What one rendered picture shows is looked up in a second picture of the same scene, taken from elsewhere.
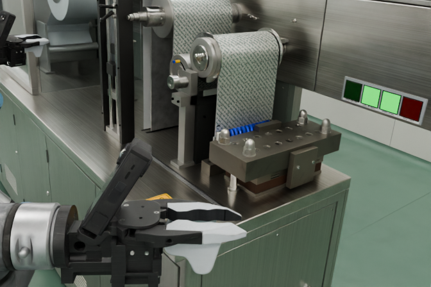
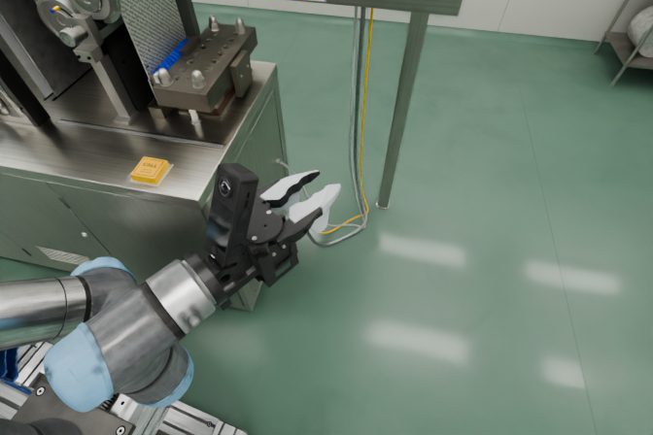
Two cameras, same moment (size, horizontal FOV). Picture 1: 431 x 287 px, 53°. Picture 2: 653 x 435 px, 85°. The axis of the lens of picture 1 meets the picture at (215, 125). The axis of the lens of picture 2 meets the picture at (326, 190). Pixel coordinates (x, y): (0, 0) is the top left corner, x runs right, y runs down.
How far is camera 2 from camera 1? 26 cm
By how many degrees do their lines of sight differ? 42
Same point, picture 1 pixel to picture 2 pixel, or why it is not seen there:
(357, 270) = not seen: hidden behind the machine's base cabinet
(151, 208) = (259, 211)
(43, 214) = (186, 282)
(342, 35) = not seen: outside the picture
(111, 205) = (241, 234)
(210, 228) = (322, 199)
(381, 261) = (291, 108)
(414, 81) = not seen: outside the picture
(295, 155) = (236, 67)
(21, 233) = (182, 310)
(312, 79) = not seen: outside the picture
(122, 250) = (268, 258)
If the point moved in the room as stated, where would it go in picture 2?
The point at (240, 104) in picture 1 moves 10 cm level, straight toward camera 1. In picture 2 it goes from (155, 34) to (167, 49)
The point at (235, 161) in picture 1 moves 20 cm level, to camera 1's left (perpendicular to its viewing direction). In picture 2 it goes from (192, 97) to (119, 127)
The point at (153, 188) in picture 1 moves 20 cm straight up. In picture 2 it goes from (123, 157) to (86, 96)
